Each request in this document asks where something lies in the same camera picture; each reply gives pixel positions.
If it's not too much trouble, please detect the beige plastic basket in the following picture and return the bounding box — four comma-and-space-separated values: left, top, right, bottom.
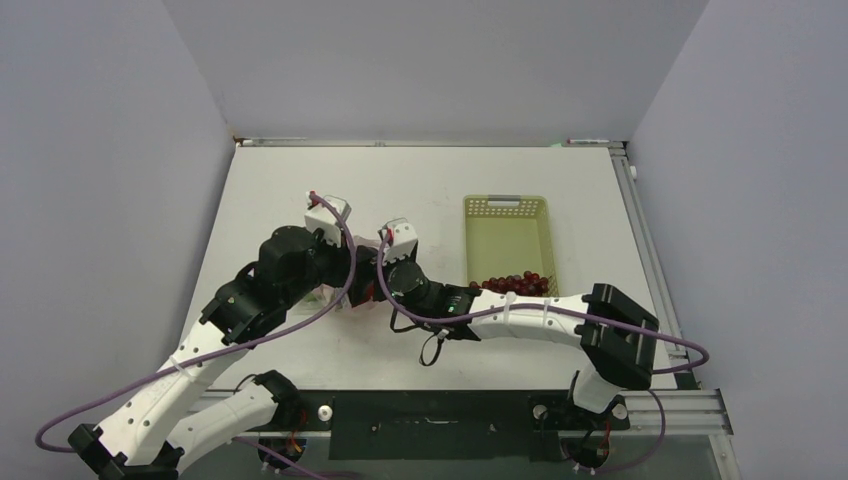
463, 194, 560, 297

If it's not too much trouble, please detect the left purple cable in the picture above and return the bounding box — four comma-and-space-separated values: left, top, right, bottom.
34, 193, 358, 453

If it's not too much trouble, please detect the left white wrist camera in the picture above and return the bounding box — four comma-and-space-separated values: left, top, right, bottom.
304, 191, 351, 248

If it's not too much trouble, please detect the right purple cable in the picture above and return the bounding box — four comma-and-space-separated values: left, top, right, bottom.
375, 231, 710, 474

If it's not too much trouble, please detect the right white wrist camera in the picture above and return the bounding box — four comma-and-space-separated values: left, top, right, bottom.
378, 217, 419, 266

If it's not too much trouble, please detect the green cabbage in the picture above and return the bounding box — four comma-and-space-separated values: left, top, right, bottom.
299, 294, 329, 315

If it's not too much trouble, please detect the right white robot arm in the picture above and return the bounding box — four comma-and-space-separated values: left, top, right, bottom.
354, 247, 659, 428

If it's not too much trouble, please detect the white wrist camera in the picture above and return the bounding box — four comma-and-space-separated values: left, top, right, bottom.
304, 191, 351, 248
378, 217, 419, 266

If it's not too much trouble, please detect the purple cable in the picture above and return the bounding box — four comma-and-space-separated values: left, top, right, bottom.
375, 231, 710, 474
34, 193, 358, 453

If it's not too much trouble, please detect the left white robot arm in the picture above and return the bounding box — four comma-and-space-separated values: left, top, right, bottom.
68, 224, 355, 479

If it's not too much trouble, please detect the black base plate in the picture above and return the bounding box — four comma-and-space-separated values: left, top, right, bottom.
257, 390, 630, 462

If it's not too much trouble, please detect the dark red grape bunch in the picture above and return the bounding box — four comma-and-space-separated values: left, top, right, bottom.
468, 270, 554, 297

